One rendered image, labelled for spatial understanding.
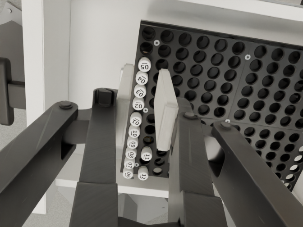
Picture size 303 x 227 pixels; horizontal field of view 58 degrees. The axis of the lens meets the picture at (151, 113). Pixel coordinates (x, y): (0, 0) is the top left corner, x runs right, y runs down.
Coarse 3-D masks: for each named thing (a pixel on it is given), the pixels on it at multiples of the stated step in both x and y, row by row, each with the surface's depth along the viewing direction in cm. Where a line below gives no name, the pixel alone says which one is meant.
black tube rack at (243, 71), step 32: (160, 32) 26; (192, 32) 26; (160, 64) 31; (192, 64) 28; (224, 64) 28; (256, 64) 31; (288, 64) 28; (192, 96) 32; (224, 96) 32; (256, 96) 29; (288, 96) 29; (256, 128) 31; (288, 128) 31; (160, 160) 36; (288, 160) 33
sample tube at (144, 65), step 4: (144, 52) 29; (148, 52) 30; (140, 60) 27; (144, 60) 26; (148, 60) 27; (140, 64) 26; (144, 64) 26; (148, 64) 26; (140, 68) 26; (144, 68) 26; (148, 68) 26
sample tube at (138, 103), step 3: (135, 99) 28; (138, 99) 28; (141, 99) 28; (135, 102) 28; (138, 102) 28; (141, 102) 28; (144, 102) 29; (135, 105) 28; (138, 105) 28; (141, 105) 28; (135, 108) 28; (138, 108) 28; (141, 108) 28
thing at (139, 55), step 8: (144, 24) 26; (144, 40) 26; (152, 40) 27; (152, 48) 27; (136, 56) 27; (144, 56) 27; (152, 56) 27; (136, 64) 28; (152, 64) 28; (136, 72) 28; (144, 96) 29; (144, 104) 30; (144, 112) 30; (128, 120) 30; (128, 128) 31; (128, 136) 31; (136, 160) 33; (120, 168) 33
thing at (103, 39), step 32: (96, 0) 31; (128, 0) 31; (160, 0) 31; (192, 0) 26; (224, 0) 26; (256, 0) 26; (96, 32) 32; (128, 32) 32; (224, 32) 33; (256, 32) 33; (288, 32) 33; (96, 64) 34; (128, 192) 36; (160, 192) 36
